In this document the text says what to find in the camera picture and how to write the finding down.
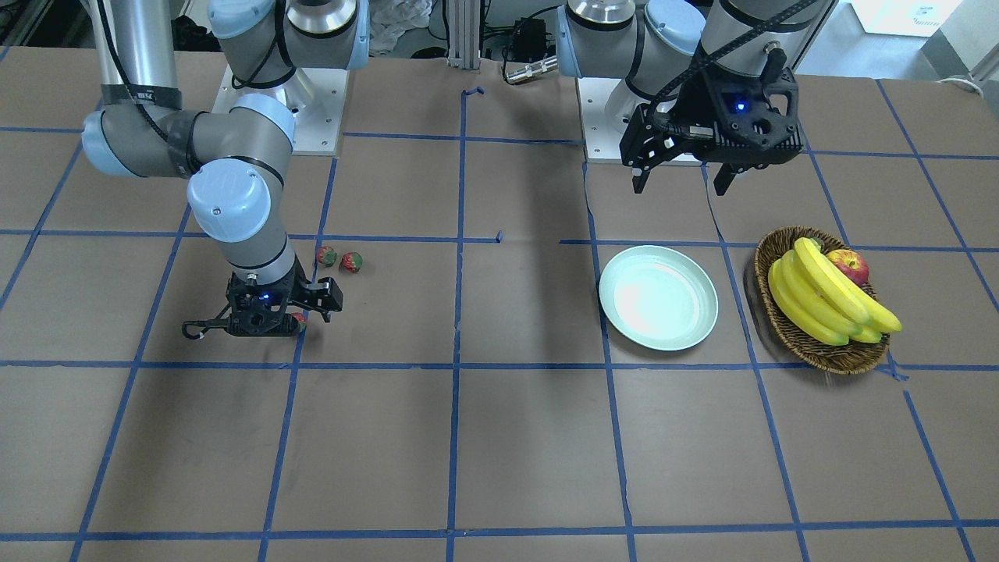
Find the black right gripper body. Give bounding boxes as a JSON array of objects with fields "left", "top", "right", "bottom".
[{"left": 227, "top": 265, "right": 304, "bottom": 337}]

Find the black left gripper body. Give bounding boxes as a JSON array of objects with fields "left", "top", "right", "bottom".
[{"left": 620, "top": 66, "right": 804, "bottom": 168}]

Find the red strawberry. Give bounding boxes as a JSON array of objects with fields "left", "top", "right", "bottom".
[
  {"left": 340, "top": 251, "right": 364, "bottom": 274},
  {"left": 290, "top": 311, "right": 308, "bottom": 333},
  {"left": 315, "top": 245, "right": 340, "bottom": 268}
]

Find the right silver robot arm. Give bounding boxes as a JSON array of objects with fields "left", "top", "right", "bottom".
[{"left": 81, "top": 1, "right": 370, "bottom": 340}]

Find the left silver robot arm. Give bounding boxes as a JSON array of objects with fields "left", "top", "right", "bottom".
[{"left": 556, "top": 1, "right": 827, "bottom": 196}]

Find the light green plate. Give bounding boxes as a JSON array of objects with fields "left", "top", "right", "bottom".
[{"left": 597, "top": 245, "right": 720, "bottom": 351}]

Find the yellow banana bunch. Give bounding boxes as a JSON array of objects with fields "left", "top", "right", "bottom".
[{"left": 767, "top": 237, "right": 903, "bottom": 347}]

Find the red apple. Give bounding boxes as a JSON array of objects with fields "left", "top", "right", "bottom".
[{"left": 827, "top": 248, "right": 869, "bottom": 286}]

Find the brown wicker basket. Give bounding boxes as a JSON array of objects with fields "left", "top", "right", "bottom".
[{"left": 743, "top": 226, "right": 890, "bottom": 375}]

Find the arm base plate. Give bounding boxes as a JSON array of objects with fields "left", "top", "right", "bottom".
[
  {"left": 577, "top": 77, "right": 645, "bottom": 165},
  {"left": 212, "top": 68, "right": 352, "bottom": 158}
]

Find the aluminium frame post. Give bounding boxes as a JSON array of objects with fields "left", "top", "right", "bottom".
[{"left": 442, "top": 1, "right": 484, "bottom": 71}]

